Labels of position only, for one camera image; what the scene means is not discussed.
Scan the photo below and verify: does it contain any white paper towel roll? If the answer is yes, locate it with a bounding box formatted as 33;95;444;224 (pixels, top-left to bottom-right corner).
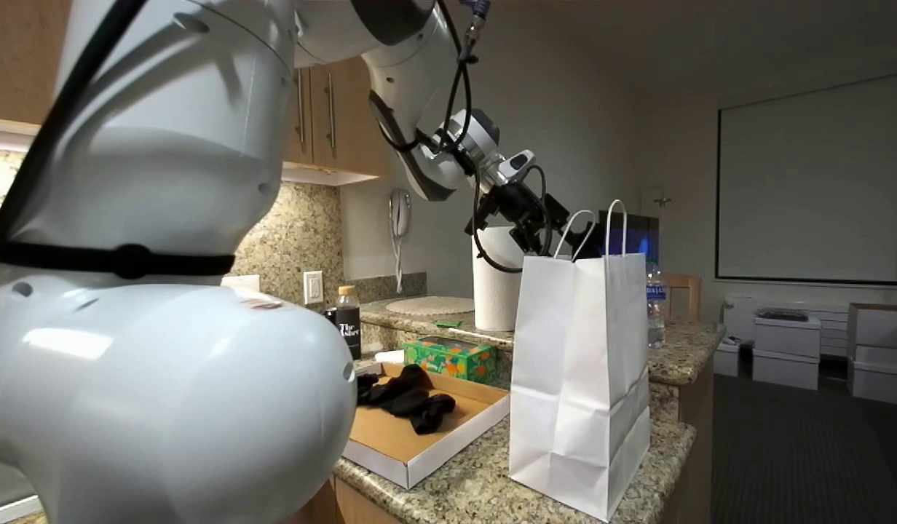
469;224;527;337

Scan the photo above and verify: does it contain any dark glass bottle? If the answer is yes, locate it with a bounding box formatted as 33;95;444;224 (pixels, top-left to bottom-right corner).
329;283;368;363

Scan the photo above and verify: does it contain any white wall phone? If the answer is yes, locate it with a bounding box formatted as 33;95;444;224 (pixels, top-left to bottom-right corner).
384;187;415;294

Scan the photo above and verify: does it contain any small white storage box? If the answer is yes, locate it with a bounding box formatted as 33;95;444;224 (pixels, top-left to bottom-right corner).
710;332;745;377

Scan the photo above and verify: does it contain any shallow cardboard box tray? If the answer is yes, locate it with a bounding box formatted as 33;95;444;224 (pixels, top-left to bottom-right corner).
342;363;514;492

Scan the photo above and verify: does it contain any wooden wall cabinet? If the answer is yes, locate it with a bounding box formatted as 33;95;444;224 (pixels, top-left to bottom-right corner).
0;0;394;190

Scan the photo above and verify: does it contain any green tissue box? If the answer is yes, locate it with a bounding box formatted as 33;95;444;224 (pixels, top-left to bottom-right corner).
402;337;501;387

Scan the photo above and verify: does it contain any small lit display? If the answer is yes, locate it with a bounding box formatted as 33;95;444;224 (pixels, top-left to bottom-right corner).
617;213;661;264

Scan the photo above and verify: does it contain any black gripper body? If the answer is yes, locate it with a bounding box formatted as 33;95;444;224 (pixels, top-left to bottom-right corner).
520;197;605;258

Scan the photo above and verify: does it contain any clear plastic water bottle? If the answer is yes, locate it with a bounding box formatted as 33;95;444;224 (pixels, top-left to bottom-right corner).
646;264;671;342

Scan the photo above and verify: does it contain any white projector screen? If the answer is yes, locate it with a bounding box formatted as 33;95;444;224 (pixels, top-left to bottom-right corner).
715;70;897;288

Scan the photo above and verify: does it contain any white paper bag with handles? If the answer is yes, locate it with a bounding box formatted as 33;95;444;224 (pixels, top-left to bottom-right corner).
506;197;654;524

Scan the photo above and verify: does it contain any black sock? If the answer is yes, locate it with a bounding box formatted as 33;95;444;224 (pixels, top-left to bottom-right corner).
355;371;406;411
387;361;437;419
409;389;460;435

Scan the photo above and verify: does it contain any wooden dining chair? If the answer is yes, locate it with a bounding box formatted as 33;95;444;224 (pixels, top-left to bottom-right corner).
661;274;706;328

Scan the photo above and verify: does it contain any wooden counter cabinet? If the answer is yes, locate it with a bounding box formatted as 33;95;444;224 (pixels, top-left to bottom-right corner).
292;473;415;524

